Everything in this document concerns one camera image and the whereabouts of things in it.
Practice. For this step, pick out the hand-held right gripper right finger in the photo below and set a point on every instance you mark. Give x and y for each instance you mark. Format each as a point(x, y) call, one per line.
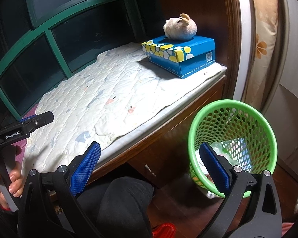
point(213, 166)

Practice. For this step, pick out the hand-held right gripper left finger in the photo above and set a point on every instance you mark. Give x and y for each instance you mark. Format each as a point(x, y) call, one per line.
point(87, 166)

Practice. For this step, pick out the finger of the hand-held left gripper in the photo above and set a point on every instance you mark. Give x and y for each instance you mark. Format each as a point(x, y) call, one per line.
point(26, 119)
point(39, 120)

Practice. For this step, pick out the green mesh plastic basket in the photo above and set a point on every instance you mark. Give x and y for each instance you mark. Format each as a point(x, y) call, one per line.
point(253, 126)

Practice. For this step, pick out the person's left hand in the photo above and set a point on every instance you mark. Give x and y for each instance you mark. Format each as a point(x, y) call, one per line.
point(17, 183)

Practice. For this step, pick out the person's black pants leg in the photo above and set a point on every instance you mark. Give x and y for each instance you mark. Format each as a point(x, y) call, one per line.
point(121, 208)

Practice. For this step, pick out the white quilted blanket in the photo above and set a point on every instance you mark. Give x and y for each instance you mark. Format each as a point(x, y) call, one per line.
point(101, 99)

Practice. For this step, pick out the red plastic object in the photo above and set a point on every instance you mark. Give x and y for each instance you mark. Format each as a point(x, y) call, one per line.
point(164, 230)

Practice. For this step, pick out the blue spotted cardboard box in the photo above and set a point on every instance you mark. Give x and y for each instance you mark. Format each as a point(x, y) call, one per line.
point(193, 64)

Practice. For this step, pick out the beige floral mattress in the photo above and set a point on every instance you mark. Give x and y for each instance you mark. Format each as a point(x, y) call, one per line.
point(263, 42)

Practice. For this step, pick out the beige plush toy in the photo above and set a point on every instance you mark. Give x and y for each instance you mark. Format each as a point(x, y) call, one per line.
point(183, 29)

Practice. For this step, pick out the brown wooden side panel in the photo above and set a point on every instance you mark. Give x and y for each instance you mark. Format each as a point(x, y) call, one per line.
point(201, 5)

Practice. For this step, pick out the green window frame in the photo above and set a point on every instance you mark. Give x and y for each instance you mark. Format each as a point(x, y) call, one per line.
point(57, 42)

